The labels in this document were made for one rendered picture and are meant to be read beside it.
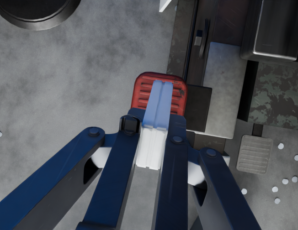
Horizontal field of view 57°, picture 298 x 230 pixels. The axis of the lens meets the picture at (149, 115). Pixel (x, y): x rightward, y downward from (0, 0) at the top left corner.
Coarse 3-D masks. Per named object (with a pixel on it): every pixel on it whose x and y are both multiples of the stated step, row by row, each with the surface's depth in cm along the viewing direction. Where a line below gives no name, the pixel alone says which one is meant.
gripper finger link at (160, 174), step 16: (176, 144) 15; (176, 160) 14; (160, 176) 13; (176, 176) 12; (160, 192) 12; (176, 192) 12; (160, 208) 11; (176, 208) 11; (160, 224) 10; (176, 224) 10
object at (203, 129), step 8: (192, 88) 36; (200, 88) 35; (208, 88) 35; (192, 96) 36; (200, 96) 36; (208, 96) 36; (192, 104) 36; (200, 104) 36; (208, 104) 36; (192, 112) 36; (200, 112) 36; (192, 120) 36; (200, 120) 36; (192, 128) 36; (200, 128) 36
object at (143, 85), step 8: (144, 72) 30; (152, 72) 30; (136, 80) 30; (144, 80) 30; (152, 80) 30; (168, 80) 30; (176, 80) 30; (184, 80) 30; (136, 88) 30; (144, 88) 30; (176, 88) 30; (184, 88) 30; (136, 96) 30; (144, 96) 30; (176, 96) 30; (184, 96) 30; (136, 104) 31; (144, 104) 30; (176, 104) 30; (184, 104) 30; (176, 112) 30; (184, 112) 31
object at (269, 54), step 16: (256, 0) 36; (272, 0) 34; (288, 0) 34; (256, 16) 35; (272, 16) 34; (288, 16) 34; (256, 32) 35; (272, 32) 34; (288, 32) 34; (256, 48) 35; (272, 48) 35; (288, 48) 35; (288, 64) 39
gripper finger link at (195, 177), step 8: (176, 120) 18; (184, 120) 18; (168, 128) 17; (176, 128) 17; (184, 128) 17; (184, 136) 16; (192, 152) 15; (192, 160) 14; (192, 168) 14; (200, 168) 14; (192, 176) 15; (200, 176) 14; (192, 184) 15; (200, 184) 15
